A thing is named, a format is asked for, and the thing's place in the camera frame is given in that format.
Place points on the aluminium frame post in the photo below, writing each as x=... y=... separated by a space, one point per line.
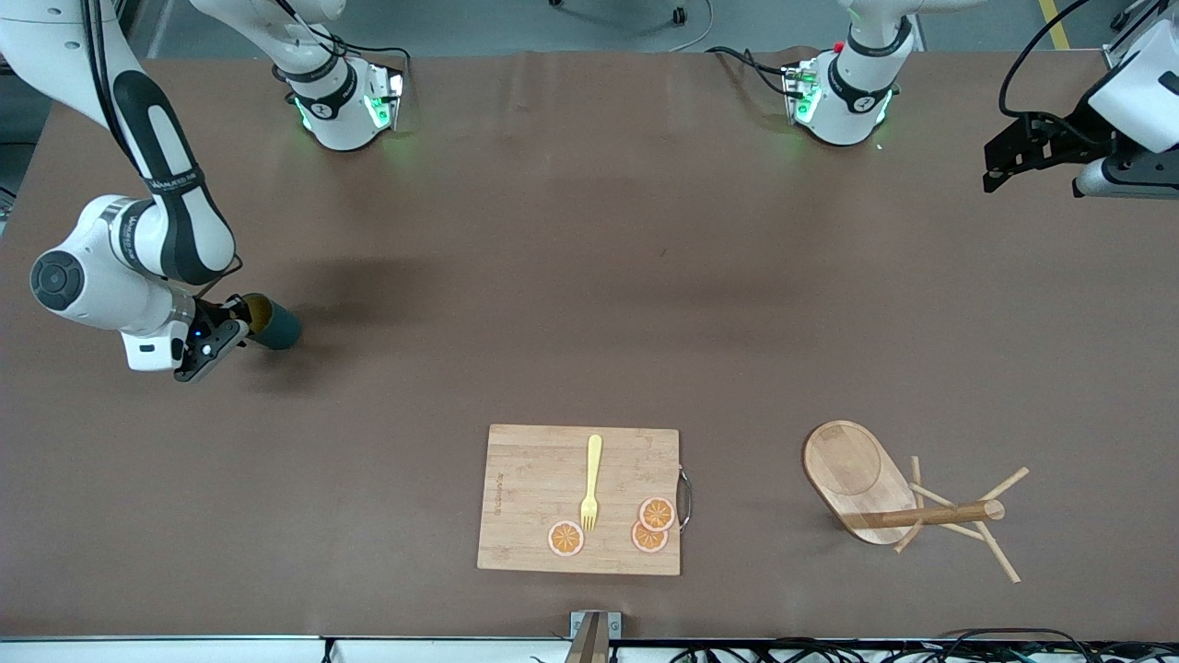
x=1138 y=32

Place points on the orange slice toy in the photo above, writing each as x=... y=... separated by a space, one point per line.
x=566 y=539
x=657 y=513
x=645 y=540

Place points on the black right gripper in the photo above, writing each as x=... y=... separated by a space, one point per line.
x=218 y=319

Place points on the dark teal cup yellow inside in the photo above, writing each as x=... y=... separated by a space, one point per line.
x=276 y=324

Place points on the grey metal camera bracket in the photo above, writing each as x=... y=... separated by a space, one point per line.
x=594 y=635

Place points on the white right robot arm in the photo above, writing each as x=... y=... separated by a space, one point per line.
x=120 y=276

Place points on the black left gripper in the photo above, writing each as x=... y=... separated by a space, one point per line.
x=1067 y=134

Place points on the yellow plastic fork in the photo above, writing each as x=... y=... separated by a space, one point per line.
x=592 y=479

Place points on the wooden mug tree rack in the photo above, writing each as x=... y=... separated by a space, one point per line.
x=857 y=479

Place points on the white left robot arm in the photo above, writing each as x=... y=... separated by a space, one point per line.
x=852 y=101

